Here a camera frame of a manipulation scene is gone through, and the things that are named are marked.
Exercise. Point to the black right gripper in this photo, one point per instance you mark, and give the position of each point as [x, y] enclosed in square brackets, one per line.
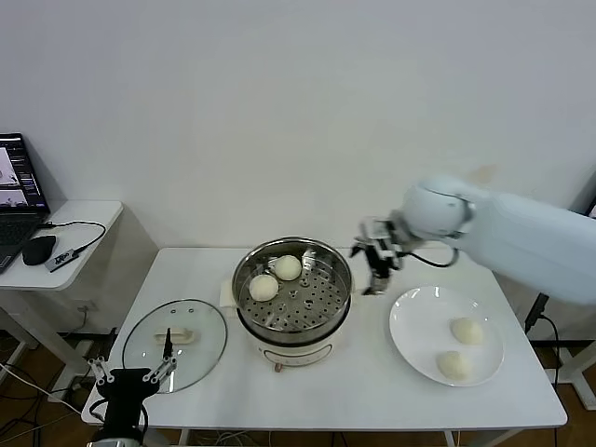
[384, 244]

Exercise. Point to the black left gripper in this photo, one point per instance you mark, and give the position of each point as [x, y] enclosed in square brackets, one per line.
[125, 386]

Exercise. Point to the white steamed baozi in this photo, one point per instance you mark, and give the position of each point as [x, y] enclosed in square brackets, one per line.
[288, 267]
[466, 331]
[264, 288]
[454, 365]

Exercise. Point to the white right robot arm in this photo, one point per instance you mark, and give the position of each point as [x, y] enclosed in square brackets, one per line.
[512, 237]

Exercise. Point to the stainless steel steamer basket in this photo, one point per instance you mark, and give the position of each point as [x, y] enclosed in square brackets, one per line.
[316, 302]

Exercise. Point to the white round plate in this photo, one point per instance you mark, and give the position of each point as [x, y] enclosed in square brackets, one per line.
[419, 321]

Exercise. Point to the cream electric cooker pot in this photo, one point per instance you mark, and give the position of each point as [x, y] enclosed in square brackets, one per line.
[293, 356]

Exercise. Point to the grey usb hub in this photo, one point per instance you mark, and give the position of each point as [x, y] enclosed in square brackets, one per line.
[62, 261]

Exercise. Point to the white side desk with mouse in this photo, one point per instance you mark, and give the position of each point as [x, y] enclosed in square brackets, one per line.
[88, 233]

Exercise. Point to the black computer mouse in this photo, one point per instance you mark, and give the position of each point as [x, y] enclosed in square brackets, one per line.
[38, 250]

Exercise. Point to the black laptop with pink screen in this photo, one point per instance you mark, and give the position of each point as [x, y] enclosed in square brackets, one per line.
[18, 223]

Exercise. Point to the black laptop with blue screen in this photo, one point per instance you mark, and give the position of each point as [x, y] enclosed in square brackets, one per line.
[592, 209]

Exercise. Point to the white wall socket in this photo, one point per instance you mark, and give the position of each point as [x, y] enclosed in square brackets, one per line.
[86, 307]

